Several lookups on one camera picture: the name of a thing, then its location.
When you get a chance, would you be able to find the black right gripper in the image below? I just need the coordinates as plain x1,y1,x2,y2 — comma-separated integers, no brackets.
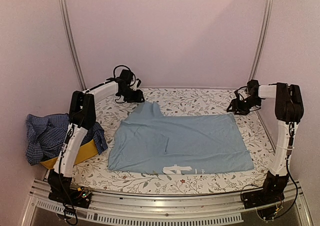
226,96,261,116

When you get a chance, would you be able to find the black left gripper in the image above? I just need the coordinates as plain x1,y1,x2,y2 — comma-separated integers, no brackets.
120,87,146,103

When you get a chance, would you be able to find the light blue t-shirt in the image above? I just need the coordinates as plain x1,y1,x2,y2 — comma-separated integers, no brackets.
108,102,254,175

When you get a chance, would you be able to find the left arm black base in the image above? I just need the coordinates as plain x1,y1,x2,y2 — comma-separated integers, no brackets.
48,185,92,209

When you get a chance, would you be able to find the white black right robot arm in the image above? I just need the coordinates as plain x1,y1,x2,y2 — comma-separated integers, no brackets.
226,79,304,204

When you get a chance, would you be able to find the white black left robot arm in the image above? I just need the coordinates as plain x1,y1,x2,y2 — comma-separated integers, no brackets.
48,77,145,203

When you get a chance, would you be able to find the yellow laundry basket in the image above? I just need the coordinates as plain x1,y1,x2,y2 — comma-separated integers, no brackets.
40,140,98,170

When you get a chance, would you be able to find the floral patterned table cloth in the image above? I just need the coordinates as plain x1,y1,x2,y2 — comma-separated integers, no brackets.
72,88,274,195

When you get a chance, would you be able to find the blue checkered shirt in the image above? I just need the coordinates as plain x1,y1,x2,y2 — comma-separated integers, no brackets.
25,112,110,166

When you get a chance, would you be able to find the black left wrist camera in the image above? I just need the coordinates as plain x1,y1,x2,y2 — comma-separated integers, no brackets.
119,69,134,85

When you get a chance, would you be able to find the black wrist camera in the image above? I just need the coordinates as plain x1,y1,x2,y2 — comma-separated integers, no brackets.
119,69,134,85
246,79,260,96

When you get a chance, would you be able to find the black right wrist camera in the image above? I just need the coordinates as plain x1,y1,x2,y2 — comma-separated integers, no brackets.
246,79,260,96

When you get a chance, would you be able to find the right aluminium frame post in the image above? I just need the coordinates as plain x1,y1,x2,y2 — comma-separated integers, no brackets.
247,0,274,81

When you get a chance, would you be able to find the aluminium frame post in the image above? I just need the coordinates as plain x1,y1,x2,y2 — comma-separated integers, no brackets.
59,0,87,90
247,0,274,81

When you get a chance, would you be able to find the left aluminium frame post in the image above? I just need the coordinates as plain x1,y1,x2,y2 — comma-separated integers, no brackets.
59,0,87,90

